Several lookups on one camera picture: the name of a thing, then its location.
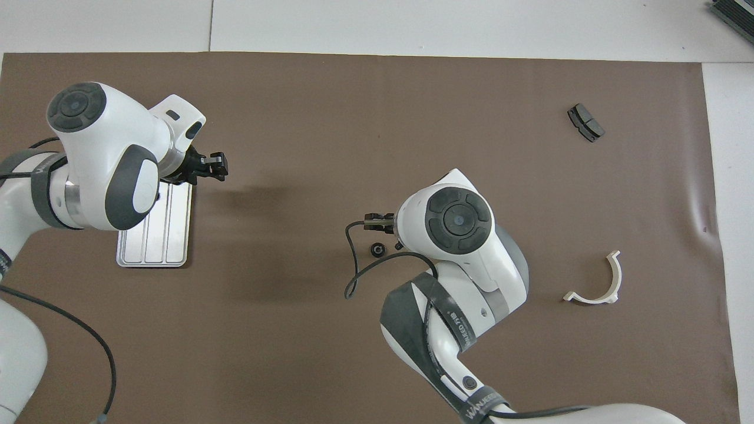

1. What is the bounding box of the silver metal tray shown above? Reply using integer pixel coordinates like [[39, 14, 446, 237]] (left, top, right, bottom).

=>
[[116, 180, 194, 269]]

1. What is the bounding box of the white curved plastic bracket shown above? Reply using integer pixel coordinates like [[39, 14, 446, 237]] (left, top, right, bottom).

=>
[[563, 250, 623, 305]]

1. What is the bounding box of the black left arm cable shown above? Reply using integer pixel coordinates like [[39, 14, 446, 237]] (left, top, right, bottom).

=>
[[0, 137, 117, 424]]

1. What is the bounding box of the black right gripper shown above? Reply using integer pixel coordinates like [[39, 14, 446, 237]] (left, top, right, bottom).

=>
[[363, 213, 406, 252]]

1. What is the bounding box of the brown table mat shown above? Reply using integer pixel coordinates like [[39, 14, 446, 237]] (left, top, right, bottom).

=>
[[0, 52, 742, 424]]

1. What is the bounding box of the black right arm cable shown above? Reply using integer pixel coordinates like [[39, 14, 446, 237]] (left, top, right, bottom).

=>
[[344, 220, 590, 420]]

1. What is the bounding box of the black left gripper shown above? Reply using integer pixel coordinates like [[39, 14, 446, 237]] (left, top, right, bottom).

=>
[[171, 145, 229, 184]]

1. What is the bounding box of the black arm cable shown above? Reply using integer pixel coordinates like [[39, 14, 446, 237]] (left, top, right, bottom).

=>
[[344, 220, 590, 420], [0, 137, 117, 424]]

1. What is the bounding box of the dark grey brake pad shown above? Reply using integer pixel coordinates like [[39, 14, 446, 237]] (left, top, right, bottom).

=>
[[567, 104, 606, 143]]

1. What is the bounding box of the dark grey ribbed box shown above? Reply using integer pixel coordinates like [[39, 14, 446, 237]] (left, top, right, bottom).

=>
[[710, 0, 754, 45]]

